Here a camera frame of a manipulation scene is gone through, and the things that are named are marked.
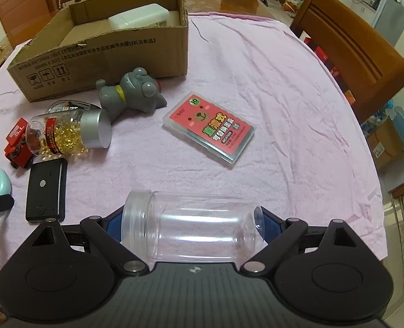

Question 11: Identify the capsule bottle with silver cap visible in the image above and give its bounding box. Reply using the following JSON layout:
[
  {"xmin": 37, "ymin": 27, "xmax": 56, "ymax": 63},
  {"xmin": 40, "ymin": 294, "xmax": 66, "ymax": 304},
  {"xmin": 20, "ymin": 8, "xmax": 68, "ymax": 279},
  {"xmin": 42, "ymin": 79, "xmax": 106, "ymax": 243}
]
[{"xmin": 26, "ymin": 109, "xmax": 112, "ymax": 158}]

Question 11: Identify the black rectangular device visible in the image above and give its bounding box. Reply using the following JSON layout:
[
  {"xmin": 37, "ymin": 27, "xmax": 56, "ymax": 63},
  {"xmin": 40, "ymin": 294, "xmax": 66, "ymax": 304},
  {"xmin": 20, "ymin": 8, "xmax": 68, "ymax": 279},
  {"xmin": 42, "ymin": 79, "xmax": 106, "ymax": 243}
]
[{"xmin": 25, "ymin": 159, "xmax": 68, "ymax": 222}]

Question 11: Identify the cardboard box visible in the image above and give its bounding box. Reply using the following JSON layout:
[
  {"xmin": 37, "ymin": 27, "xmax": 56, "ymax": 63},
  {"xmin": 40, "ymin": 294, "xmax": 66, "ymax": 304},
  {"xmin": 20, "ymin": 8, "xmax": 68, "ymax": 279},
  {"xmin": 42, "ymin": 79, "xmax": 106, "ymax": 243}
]
[{"xmin": 7, "ymin": 0, "xmax": 190, "ymax": 103}]

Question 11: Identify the light blue plastic stand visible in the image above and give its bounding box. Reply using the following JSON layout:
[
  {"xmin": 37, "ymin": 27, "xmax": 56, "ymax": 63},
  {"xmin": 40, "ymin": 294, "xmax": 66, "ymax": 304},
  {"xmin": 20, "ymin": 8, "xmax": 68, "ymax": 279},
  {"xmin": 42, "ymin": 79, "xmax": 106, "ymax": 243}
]
[{"xmin": 384, "ymin": 106, "xmax": 404, "ymax": 158}]

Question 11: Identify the grey refrigerator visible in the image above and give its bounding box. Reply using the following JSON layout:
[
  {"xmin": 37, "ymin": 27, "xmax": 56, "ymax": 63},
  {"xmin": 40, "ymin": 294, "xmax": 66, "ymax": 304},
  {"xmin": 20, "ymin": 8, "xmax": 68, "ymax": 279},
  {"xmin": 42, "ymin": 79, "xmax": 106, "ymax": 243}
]
[{"xmin": 373, "ymin": 0, "xmax": 404, "ymax": 46}]

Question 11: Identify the pink towel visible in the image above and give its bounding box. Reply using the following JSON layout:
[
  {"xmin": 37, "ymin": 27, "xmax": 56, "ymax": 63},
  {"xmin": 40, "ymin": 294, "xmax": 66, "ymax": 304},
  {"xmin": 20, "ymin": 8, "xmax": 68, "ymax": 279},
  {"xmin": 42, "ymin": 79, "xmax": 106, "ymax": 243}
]
[{"xmin": 0, "ymin": 12, "xmax": 388, "ymax": 267}]

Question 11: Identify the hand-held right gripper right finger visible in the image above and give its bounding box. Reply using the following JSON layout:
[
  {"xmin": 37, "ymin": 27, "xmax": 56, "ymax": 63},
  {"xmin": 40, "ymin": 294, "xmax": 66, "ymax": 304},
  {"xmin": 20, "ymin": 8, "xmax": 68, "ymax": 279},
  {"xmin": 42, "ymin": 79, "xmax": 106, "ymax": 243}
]
[{"xmin": 240, "ymin": 207, "xmax": 364, "ymax": 276}]

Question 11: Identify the red printed box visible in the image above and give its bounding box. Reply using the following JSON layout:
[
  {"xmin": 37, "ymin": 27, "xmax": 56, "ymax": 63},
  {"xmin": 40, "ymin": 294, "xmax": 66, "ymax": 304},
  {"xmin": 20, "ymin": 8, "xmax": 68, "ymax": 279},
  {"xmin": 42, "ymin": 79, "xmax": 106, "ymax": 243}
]
[{"xmin": 304, "ymin": 36, "xmax": 356, "ymax": 105}]

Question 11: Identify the brown carton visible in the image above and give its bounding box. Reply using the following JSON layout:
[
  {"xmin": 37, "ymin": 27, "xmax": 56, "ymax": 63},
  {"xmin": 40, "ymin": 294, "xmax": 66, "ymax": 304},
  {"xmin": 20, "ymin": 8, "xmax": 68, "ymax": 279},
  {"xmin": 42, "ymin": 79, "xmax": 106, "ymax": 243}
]
[{"xmin": 366, "ymin": 118, "xmax": 404, "ymax": 168}]

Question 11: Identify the red toy truck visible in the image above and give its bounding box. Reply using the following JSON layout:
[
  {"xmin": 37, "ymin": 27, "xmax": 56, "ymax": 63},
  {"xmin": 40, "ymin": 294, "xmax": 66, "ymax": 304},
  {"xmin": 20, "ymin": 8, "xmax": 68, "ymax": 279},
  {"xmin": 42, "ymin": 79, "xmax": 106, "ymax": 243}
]
[{"xmin": 4, "ymin": 118, "xmax": 35, "ymax": 169}]

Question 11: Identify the wooden door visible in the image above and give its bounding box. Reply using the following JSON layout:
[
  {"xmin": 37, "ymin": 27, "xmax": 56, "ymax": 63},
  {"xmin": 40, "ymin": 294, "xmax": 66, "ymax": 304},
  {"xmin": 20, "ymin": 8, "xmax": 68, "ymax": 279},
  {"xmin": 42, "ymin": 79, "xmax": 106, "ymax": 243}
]
[{"xmin": 0, "ymin": 0, "xmax": 57, "ymax": 48}]

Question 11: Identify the pink label card case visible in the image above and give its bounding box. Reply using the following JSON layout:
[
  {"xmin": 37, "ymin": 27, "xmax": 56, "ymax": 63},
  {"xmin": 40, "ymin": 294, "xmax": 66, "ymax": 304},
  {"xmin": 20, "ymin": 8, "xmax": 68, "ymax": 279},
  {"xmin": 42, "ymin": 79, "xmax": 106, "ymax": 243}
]
[{"xmin": 163, "ymin": 90, "xmax": 257, "ymax": 169}]

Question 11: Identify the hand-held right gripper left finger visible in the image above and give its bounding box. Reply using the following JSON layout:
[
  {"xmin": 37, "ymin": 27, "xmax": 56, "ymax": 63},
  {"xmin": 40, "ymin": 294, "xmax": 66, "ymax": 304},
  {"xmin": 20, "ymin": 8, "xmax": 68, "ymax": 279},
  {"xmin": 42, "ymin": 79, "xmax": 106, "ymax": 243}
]
[{"xmin": 28, "ymin": 206, "xmax": 150, "ymax": 277}]

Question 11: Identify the clear plastic jar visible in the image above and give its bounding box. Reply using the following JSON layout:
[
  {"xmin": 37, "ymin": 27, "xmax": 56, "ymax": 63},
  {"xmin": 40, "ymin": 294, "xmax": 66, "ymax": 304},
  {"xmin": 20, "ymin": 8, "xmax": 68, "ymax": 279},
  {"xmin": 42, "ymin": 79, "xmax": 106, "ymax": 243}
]
[{"xmin": 121, "ymin": 189, "xmax": 269, "ymax": 263}]

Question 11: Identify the white plastic box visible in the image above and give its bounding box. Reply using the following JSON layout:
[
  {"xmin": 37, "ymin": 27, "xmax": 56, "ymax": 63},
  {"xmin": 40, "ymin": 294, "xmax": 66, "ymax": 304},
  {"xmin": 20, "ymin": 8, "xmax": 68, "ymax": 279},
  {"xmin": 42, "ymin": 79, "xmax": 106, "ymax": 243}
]
[{"xmin": 108, "ymin": 3, "xmax": 170, "ymax": 30}]

